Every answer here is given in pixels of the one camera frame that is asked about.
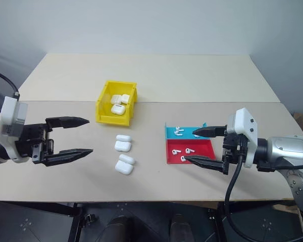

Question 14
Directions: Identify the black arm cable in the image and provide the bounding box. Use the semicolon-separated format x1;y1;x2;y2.
224;141;303;242
0;68;21;98

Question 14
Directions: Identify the black table frame leg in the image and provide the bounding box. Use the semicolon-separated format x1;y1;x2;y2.
67;203;82;242

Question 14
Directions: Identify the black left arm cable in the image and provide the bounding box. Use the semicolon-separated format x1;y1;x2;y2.
0;68;21;98

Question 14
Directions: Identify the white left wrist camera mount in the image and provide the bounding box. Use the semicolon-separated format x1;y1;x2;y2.
0;95;29;162

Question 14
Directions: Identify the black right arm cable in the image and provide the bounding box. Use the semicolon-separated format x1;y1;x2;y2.
224;141;303;242

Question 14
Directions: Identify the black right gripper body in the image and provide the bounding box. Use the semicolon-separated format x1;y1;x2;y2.
221;130;247;175

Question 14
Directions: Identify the red plastic tray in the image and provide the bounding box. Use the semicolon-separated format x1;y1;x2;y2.
165;139;217;165

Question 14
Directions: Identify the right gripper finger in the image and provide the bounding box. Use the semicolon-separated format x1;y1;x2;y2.
192;126;228;139
184;155;230;175

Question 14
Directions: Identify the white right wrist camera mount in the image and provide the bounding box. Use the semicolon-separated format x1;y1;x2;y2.
226;107;259;169

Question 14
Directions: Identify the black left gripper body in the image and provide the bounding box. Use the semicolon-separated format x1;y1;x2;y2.
14;123;56;165

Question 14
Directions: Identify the dark rounded shape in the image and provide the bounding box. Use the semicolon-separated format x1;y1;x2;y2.
108;216;132;242

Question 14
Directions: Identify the blue plastic tray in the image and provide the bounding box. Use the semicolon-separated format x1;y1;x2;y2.
164;122;208;141

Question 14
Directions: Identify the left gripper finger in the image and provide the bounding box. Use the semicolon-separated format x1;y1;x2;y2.
45;116;91;129
41;148;94;167

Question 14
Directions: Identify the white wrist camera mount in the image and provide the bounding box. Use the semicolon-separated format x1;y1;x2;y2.
226;107;259;169
0;95;29;162

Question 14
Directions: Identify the yellow plastic bin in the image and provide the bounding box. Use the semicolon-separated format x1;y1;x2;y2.
94;80;139;129

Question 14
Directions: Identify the black dotted base panel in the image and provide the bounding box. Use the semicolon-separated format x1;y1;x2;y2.
221;201;303;242
0;201;75;242

